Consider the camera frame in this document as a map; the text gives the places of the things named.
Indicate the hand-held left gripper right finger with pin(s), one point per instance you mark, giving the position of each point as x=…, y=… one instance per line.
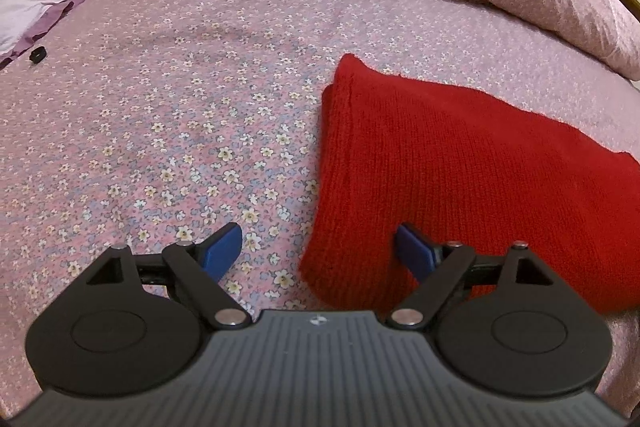
x=414, y=249

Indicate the floral pink bed sheet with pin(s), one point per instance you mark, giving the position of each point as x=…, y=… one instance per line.
x=175, y=117

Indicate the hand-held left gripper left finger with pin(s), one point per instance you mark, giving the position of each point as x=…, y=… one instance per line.
x=222, y=249

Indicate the lilac pillow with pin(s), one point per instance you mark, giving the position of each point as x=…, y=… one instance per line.
x=35, y=7

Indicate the red knitted sweater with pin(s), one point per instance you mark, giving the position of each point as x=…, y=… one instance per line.
x=450, y=167

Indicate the small black clip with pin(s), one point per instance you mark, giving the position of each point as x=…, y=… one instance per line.
x=37, y=54

